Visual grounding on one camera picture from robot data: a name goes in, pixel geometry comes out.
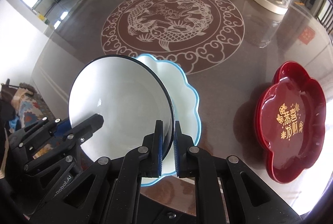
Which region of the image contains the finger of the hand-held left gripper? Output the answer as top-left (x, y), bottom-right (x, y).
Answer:
top-left (8, 117), bottom-right (73, 152)
top-left (25, 113), bottom-right (104, 170)

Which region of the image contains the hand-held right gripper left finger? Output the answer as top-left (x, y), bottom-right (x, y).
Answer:
top-left (30, 120), bottom-right (164, 224)

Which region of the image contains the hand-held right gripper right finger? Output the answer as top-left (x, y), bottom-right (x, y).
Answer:
top-left (173, 121), bottom-right (302, 224)

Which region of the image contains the white bowl with dark rim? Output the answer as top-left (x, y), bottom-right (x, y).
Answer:
top-left (69, 55), bottom-right (175, 160)

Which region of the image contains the scalloped bowl with blue rim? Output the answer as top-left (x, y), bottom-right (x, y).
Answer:
top-left (135, 54), bottom-right (201, 187)

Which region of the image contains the patterned woven blanket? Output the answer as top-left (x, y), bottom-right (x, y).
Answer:
top-left (9, 83), bottom-right (56, 159)

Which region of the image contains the dark wooden chair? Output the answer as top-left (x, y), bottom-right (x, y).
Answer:
top-left (295, 0), bottom-right (333, 32)

